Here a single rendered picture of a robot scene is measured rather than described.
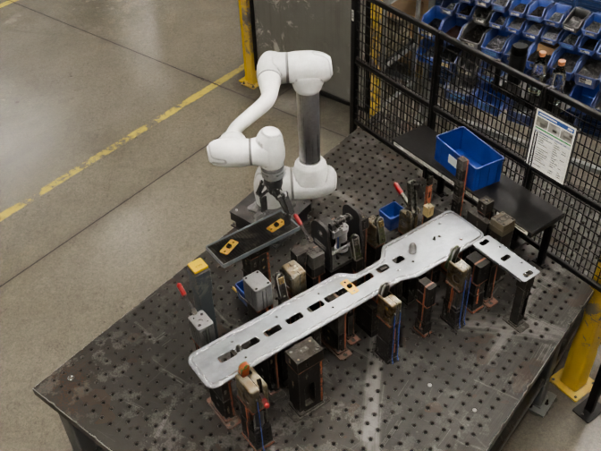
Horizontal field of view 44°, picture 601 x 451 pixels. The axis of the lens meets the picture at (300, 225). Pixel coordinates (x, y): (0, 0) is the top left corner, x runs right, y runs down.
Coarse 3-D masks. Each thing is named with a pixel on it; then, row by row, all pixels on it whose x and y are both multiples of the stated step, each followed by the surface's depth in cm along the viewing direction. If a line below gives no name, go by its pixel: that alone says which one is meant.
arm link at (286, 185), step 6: (258, 168) 356; (288, 168) 360; (258, 174) 355; (288, 174) 357; (258, 180) 356; (288, 180) 356; (282, 186) 356; (288, 186) 356; (288, 192) 358; (258, 198) 362; (270, 198) 359; (258, 204) 367; (270, 204) 363; (276, 204) 364
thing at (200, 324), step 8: (200, 312) 288; (192, 320) 285; (200, 320) 285; (208, 320) 285; (192, 328) 287; (200, 328) 282; (208, 328) 284; (192, 336) 292; (200, 336) 284; (208, 336) 286; (200, 344) 287; (208, 392) 304
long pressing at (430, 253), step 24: (456, 216) 335; (408, 240) 324; (432, 240) 323; (456, 240) 323; (384, 264) 313; (408, 264) 313; (432, 264) 312; (312, 288) 303; (336, 288) 303; (360, 288) 303; (288, 312) 294; (312, 312) 294; (336, 312) 294; (240, 336) 286; (264, 336) 286; (288, 336) 285; (192, 360) 278; (216, 360) 278; (240, 360) 277; (264, 360) 278; (216, 384) 270
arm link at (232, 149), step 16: (272, 80) 311; (272, 96) 306; (256, 112) 299; (240, 128) 292; (208, 144) 283; (224, 144) 280; (240, 144) 279; (208, 160) 284; (224, 160) 280; (240, 160) 280
